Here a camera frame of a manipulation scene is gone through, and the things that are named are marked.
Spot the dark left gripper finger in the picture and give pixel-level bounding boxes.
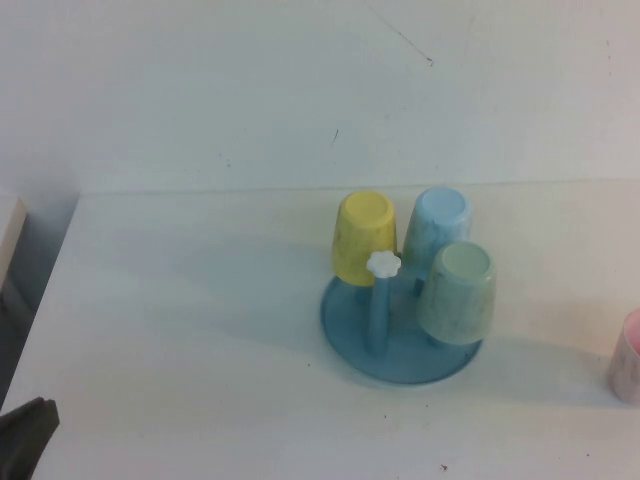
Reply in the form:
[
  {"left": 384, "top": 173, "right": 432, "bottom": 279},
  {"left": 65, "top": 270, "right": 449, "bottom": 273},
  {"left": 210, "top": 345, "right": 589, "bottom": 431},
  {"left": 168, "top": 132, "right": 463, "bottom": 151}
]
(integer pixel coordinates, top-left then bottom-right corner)
[
  {"left": 22, "top": 399, "right": 61, "bottom": 480},
  {"left": 0, "top": 397, "right": 43, "bottom": 480}
]

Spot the pink marbled plastic cup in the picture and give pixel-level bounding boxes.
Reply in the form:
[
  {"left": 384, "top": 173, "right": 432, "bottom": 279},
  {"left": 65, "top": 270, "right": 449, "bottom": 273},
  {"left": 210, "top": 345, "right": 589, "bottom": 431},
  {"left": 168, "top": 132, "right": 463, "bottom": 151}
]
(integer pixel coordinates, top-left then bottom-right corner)
[{"left": 605, "top": 307, "right": 640, "bottom": 407}]

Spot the blue round cup stand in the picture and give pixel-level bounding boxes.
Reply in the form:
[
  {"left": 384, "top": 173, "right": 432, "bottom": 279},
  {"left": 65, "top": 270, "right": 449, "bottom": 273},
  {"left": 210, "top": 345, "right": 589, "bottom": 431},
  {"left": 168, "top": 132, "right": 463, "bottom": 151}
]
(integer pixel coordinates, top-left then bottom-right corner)
[{"left": 318, "top": 251, "right": 485, "bottom": 386}]

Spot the yellow plastic cup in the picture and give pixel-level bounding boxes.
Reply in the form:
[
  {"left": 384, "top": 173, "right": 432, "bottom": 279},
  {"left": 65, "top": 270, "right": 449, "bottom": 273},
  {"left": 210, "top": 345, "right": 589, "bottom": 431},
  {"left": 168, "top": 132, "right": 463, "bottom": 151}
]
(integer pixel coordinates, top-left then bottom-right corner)
[{"left": 330, "top": 191, "right": 400, "bottom": 287}]

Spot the green marbled plastic cup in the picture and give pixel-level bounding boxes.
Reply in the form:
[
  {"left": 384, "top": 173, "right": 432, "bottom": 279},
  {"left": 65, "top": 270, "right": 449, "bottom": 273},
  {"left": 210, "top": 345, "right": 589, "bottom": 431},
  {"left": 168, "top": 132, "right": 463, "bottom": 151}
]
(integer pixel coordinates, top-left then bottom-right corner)
[{"left": 416, "top": 241, "right": 500, "bottom": 347}]

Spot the blue marbled plastic cup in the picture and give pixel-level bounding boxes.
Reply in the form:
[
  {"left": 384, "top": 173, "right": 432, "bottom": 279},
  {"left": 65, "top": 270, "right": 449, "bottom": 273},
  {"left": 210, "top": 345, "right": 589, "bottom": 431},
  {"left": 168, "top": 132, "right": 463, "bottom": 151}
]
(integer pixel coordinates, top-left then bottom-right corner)
[{"left": 402, "top": 187, "right": 475, "bottom": 274}]

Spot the beige wooden board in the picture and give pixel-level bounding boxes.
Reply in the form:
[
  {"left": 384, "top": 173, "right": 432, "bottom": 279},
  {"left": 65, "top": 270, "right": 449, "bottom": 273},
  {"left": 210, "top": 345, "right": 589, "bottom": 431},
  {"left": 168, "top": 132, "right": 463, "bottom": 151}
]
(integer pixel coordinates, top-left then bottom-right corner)
[{"left": 0, "top": 193, "right": 29, "bottom": 281}]

